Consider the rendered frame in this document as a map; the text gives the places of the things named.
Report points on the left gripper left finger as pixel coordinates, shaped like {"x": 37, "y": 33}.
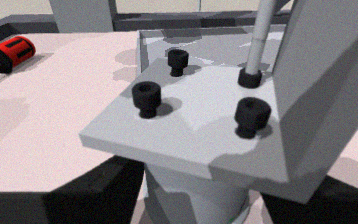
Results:
{"x": 106, "y": 194}

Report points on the black screw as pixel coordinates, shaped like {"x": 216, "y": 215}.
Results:
{"x": 147, "y": 97}
{"x": 252, "y": 114}
{"x": 177, "y": 59}
{"x": 249, "y": 81}

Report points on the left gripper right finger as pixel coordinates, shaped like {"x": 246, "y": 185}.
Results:
{"x": 333, "y": 202}

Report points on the grey cylinder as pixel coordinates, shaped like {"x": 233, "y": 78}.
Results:
{"x": 174, "y": 197}

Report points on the grey metal bracket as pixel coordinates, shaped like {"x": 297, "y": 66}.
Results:
{"x": 312, "y": 91}

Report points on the red screwdriver handle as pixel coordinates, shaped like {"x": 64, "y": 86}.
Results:
{"x": 15, "y": 51}

